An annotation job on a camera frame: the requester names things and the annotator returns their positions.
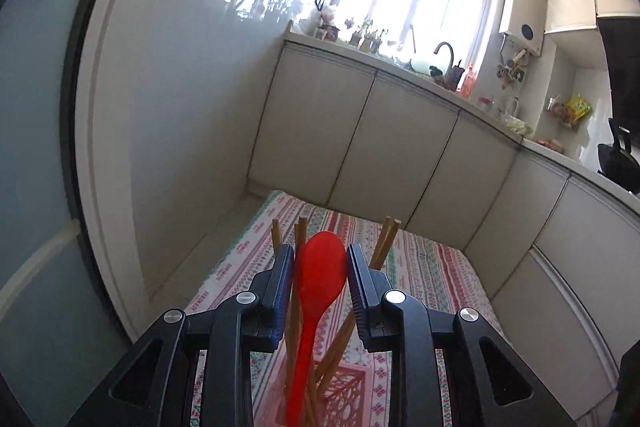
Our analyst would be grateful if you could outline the red bottle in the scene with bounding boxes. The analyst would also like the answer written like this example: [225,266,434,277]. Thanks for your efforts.
[457,63,476,96]

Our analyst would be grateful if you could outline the black wok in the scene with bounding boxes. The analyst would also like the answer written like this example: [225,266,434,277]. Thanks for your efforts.
[597,118,640,194]

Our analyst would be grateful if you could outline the white door handle bar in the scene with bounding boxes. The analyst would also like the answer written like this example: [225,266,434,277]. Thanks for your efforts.
[0,219,81,303]

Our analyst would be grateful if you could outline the yellow snack packet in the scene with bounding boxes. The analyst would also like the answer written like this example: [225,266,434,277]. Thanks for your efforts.
[560,93,593,130]

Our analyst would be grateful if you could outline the red plastic spoon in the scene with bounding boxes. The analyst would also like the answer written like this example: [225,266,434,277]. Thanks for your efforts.
[284,231,348,425]

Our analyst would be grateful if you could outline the row of small potted plants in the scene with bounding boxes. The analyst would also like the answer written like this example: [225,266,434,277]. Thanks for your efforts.
[312,4,391,52]

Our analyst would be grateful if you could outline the black range hood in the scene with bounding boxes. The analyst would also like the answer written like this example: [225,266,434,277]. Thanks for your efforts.
[596,14,640,132]

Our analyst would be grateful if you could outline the curved kitchen faucet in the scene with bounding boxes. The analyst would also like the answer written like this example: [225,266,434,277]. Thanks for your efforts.
[432,42,457,80]

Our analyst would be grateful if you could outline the frosted glass sliding door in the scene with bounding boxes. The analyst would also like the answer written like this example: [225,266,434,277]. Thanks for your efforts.
[0,0,126,408]

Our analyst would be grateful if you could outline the white kitchen counter cabinets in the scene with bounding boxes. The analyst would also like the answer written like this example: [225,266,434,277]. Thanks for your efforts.
[247,32,640,423]

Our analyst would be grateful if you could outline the pink perforated utensil basket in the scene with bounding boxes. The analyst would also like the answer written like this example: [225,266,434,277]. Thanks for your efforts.
[252,352,393,427]

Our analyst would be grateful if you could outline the patterned tablecloth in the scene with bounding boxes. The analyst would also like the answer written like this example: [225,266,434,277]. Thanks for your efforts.
[182,189,506,427]

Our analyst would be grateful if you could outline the white water heater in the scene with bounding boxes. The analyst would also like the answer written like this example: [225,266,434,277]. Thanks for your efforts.
[499,0,548,56]

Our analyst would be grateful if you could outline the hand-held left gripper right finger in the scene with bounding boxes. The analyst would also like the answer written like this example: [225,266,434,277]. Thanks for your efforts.
[346,243,576,427]

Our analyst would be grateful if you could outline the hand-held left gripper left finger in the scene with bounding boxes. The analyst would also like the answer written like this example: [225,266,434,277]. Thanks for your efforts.
[67,244,296,427]

